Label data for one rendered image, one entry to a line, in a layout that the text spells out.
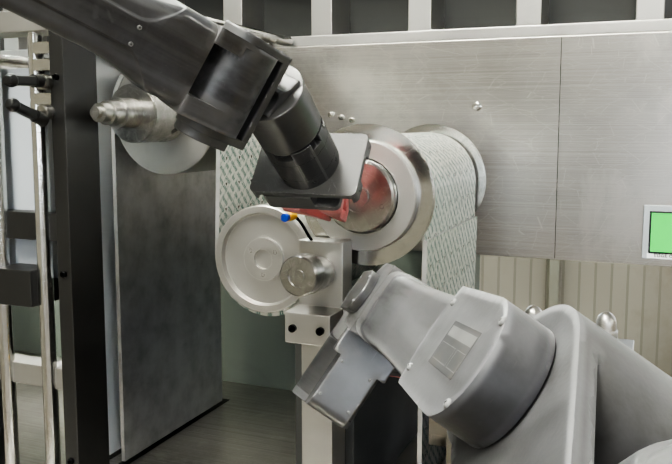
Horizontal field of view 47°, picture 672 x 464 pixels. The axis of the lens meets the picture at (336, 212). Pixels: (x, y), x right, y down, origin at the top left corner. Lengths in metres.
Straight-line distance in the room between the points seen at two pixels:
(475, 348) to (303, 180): 0.47
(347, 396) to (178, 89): 0.28
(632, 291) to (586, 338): 3.41
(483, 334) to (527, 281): 3.26
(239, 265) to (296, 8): 0.54
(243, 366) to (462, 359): 1.09
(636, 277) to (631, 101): 2.57
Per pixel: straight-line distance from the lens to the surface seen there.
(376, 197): 0.78
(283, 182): 0.70
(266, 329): 1.26
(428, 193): 0.78
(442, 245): 0.85
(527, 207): 1.09
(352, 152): 0.69
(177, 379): 1.12
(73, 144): 0.83
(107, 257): 1.01
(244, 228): 0.87
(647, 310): 3.66
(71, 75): 0.84
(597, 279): 3.56
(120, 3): 0.51
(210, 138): 0.57
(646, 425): 0.22
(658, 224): 1.08
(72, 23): 0.51
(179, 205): 1.08
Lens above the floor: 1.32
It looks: 6 degrees down
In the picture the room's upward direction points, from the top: straight up
